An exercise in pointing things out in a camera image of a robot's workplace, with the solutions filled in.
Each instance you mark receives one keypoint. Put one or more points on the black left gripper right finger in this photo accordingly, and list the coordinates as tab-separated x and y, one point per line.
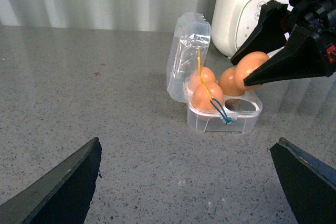
308	183

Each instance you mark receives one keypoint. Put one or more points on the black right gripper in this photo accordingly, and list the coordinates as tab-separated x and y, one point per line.
310	49

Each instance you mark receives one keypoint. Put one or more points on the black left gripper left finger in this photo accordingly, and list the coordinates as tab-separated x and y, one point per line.
63	195

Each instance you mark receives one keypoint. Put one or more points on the brown egg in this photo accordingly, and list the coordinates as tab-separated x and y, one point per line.
246	66

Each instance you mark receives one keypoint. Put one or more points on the brown egg box right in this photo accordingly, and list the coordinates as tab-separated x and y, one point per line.
228	84

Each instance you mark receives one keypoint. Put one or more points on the brown egg box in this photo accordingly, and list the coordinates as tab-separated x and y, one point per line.
201	99
206	74
228	84

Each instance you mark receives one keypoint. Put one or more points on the brown egg box back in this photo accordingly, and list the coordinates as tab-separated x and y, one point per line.
206	74

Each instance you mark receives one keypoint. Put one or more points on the brown egg box front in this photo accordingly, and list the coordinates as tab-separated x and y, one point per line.
201	99

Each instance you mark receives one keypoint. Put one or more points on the clear plastic egg box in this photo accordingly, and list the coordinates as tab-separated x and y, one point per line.
188	52

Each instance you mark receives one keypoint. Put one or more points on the white soy milk maker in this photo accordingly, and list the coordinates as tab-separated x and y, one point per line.
233	22

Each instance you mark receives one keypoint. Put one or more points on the blue rubber band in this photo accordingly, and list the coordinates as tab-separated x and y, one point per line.
220	109

